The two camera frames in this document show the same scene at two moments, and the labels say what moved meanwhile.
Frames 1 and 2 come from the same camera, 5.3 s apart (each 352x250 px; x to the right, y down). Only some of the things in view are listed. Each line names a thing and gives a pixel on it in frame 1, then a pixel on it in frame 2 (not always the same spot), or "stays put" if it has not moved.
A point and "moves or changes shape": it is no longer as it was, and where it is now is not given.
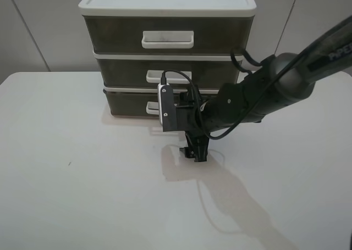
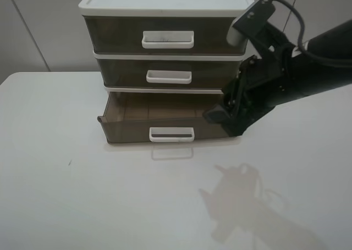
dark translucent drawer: [143, 102] moves or changes shape
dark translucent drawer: [208, 72] stays put
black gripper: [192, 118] -> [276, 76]
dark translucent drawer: [168, 34] stays put
